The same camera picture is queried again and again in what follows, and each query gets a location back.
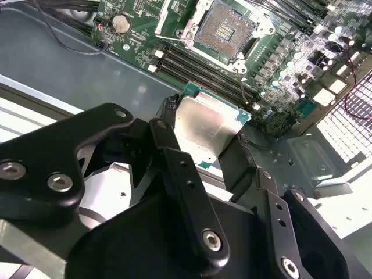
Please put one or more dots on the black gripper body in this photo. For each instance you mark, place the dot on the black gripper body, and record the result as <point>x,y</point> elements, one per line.
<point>139,250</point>

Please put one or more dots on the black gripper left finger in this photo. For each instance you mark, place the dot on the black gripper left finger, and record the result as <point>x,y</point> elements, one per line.
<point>43,151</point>

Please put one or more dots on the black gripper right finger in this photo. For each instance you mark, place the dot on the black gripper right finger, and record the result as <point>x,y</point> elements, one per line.
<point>238,171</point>

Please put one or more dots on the silver CPU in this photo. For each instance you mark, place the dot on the silver CPU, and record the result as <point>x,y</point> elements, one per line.
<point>203,125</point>

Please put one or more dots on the metal socket cover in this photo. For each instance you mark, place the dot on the metal socket cover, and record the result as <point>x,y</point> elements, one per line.
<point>161,20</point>

